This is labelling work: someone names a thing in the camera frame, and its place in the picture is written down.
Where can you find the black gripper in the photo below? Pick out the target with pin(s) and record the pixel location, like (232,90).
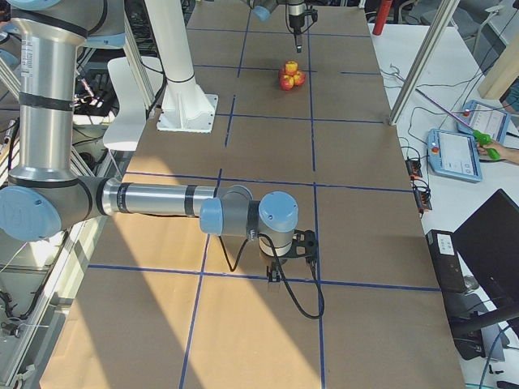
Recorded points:
(276,261)
(295,17)

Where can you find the lone red yellow apple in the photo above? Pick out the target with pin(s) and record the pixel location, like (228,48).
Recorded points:
(290,68)

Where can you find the red yellow apple middle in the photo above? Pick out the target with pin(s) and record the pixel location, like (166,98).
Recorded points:
(299,78)

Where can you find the red yellow apple far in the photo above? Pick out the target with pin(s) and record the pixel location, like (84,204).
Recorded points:
(286,82)

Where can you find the red cylinder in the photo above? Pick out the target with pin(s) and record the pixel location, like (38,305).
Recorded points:
(381,17)

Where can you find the black orange usb hub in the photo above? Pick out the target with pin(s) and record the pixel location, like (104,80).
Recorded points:
(413,167)

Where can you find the black computer box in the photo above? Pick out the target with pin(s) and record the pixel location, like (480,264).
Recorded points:
(445,261)

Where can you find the near blue teach pendant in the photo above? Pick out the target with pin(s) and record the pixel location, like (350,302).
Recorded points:
(453,154)

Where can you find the blue teach pendant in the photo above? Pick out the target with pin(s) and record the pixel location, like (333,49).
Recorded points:
(484,118)
(453,154)

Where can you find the black monitor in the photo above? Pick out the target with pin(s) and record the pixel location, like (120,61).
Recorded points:
(488,244)

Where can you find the far blue teach pendant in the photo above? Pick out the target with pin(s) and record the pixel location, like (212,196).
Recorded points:
(484,118)

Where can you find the white chair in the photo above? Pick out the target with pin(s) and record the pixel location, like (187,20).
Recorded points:
(124,133)

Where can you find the person in black shirt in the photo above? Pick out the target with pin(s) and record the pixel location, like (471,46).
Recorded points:
(510,102)

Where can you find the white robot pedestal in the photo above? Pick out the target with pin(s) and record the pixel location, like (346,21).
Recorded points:
(185,106)

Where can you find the aluminium frame post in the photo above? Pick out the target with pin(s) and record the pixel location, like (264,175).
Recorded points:
(431,40)

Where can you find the green handled reacher grabber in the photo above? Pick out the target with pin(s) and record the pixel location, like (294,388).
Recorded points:
(482,139)

